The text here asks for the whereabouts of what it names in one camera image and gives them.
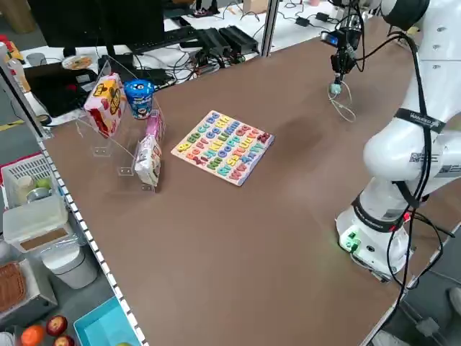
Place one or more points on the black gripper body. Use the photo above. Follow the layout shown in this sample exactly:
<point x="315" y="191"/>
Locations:
<point x="344" y="59"/>

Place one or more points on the white phone charger plug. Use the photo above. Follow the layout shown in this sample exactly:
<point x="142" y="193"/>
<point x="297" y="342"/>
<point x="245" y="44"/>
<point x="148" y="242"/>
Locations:
<point x="336" y="89"/>

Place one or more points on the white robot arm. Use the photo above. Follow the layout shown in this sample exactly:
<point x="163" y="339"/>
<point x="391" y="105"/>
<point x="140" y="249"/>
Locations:
<point x="351" y="25"/>
<point x="396" y="155"/>

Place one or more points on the red apple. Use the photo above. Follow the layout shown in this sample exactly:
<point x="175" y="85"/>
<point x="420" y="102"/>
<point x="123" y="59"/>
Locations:
<point x="57" y="325"/>
<point x="64" y="341"/>

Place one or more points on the black power adapter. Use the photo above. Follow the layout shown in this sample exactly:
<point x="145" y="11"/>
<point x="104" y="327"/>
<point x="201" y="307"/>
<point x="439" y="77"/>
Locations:
<point x="323" y="16"/>
<point x="302" y="21"/>

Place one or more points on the black power supply unit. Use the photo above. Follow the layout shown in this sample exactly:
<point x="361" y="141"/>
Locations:
<point x="239" y="37"/>
<point x="214" y="41"/>

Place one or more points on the colourful alphabet puzzle board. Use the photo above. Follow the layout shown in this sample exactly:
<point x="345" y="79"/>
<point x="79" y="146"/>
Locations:
<point x="223" y="147"/>

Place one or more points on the black keyboard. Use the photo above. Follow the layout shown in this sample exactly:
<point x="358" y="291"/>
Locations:
<point x="165" y="37"/>

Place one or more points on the pink snack packet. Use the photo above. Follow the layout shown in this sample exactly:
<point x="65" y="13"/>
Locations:
<point x="155" y="124"/>

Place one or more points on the blue snack cup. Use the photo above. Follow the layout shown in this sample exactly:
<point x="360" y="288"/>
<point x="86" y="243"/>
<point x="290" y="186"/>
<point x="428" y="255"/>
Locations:
<point x="139" y="99"/>

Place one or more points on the white snack packet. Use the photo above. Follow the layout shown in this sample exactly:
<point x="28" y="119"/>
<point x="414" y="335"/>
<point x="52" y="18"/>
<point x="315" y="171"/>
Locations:
<point x="148" y="162"/>

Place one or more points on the pink and yellow snack box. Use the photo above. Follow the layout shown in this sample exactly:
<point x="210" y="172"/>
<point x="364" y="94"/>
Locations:
<point x="105" y="104"/>

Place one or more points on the clear acrylic display shelf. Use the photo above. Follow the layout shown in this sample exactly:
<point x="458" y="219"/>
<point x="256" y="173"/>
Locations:
<point x="108" y="151"/>

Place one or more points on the black monitor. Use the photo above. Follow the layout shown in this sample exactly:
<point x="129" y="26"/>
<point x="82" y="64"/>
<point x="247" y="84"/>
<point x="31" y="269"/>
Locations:
<point x="97" y="21"/>

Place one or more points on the plate with food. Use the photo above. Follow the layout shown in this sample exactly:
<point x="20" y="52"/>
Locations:
<point x="76" y="62"/>

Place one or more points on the white round bin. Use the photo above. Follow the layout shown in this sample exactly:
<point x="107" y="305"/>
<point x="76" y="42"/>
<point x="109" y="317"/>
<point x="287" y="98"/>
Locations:
<point x="72" y="268"/>

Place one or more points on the white plastic basket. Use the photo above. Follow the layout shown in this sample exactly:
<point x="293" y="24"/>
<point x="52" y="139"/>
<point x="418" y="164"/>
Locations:
<point x="21" y="169"/>

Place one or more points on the white lidded container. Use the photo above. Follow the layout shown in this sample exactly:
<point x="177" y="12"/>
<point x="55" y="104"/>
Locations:
<point x="34" y="220"/>

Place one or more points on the blue plastic bin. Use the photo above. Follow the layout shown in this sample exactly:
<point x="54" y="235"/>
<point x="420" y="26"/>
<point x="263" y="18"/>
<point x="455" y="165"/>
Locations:
<point x="104" y="324"/>

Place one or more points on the brown wicker basket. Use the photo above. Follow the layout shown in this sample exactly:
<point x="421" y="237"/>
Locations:
<point x="11" y="286"/>

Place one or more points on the orange fruit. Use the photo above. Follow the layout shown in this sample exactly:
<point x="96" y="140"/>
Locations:
<point x="33" y="336"/>

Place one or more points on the aluminium frame post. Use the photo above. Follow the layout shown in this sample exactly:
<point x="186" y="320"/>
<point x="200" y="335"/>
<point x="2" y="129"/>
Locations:
<point x="270" y="25"/>

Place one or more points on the aluminium table edge rail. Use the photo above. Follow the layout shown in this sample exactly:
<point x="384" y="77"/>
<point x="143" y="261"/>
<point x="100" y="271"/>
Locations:
<point x="90" y="234"/>

